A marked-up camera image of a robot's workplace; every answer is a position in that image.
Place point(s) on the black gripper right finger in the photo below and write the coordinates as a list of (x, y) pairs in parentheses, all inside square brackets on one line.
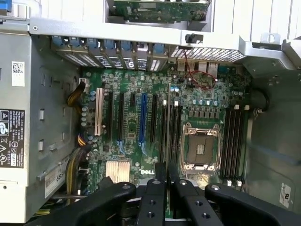
[(188, 204)]

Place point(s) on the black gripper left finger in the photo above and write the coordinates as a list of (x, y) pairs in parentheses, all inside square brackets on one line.
[(152, 204)]

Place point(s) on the black RAM slot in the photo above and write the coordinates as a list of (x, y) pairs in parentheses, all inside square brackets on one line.
[(231, 146), (235, 146), (179, 127), (240, 146), (174, 131), (162, 131), (226, 146)]

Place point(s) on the blue expansion slot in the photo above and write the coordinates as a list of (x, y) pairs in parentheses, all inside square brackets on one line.
[(143, 117)]

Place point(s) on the long black expansion slot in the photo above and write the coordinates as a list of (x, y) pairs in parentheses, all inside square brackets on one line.
[(121, 117), (109, 115)]

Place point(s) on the medium black expansion slot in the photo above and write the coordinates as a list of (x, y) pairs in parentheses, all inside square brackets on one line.
[(154, 110)]

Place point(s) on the white expansion slot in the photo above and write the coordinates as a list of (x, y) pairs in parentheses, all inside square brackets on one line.
[(99, 113)]

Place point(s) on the short black expansion slot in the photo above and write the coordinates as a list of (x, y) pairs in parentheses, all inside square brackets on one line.
[(133, 100)]

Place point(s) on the blue slot retention clip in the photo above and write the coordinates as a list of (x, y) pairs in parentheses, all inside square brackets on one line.
[(158, 50), (93, 43), (109, 44), (75, 42), (125, 46), (57, 42)]

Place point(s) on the silver heatsink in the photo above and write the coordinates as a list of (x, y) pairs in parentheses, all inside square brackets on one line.
[(117, 171)]

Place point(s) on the green Dell motherboard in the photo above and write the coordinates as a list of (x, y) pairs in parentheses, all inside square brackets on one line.
[(134, 150)]

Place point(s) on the silver CPU socket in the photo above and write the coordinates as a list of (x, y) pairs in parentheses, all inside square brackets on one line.
[(201, 148)]

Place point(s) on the white paper label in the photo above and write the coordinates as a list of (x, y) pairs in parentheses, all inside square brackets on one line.
[(286, 195)]

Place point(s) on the silver metal PC case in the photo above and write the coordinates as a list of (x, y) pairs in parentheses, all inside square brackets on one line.
[(270, 141)]

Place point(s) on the silver rear port block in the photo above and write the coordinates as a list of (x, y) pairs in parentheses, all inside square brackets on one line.
[(202, 66)]

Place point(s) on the grey power supply unit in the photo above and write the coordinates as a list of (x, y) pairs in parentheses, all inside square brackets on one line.
[(14, 99)]

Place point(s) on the green graphics card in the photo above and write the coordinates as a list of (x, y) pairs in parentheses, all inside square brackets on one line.
[(160, 10)]

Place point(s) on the blue plastic part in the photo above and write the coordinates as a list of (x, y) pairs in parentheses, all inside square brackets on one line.
[(5, 5)]

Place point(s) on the black intrusion switch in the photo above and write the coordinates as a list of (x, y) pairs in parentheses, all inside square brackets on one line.
[(190, 38)]

